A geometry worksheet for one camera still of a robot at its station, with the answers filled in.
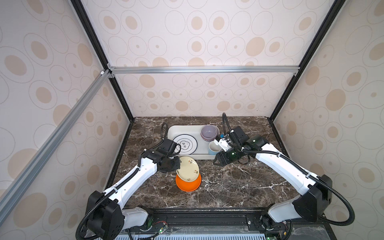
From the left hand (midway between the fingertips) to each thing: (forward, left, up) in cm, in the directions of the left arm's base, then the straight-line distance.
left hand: (182, 164), depth 80 cm
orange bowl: (-8, -3, -10) cm, 13 cm away
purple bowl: (+28, -16, -8) cm, 33 cm away
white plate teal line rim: (+22, -2, -12) cm, 25 cm away
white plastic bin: (+14, -11, -11) cm, 21 cm away
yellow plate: (+1, -3, -9) cm, 9 cm away
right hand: (0, -19, +5) cm, 19 cm away
